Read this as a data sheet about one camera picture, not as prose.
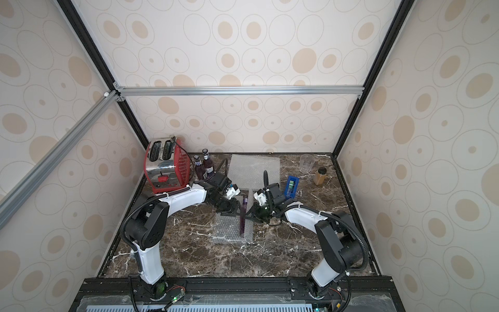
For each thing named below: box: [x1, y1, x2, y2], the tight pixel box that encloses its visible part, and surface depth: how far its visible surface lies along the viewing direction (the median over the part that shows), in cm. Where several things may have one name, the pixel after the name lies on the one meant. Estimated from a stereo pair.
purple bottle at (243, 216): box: [239, 197, 248, 236], surface depth 91 cm
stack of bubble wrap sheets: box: [227, 154, 281, 190], surface depth 115 cm
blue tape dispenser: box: [284, 175, 299, 199], surface depth 99 cm
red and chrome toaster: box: [144, 136, 192, 195], surface depth 97 cm
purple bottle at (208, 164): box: [202, 148, 216, 178], surface depth 100 cm
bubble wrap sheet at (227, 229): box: [211, 212, 255, 245], surface depth 90 cm
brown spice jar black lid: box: [313, 167, 327, 186], surface depth 105 cm
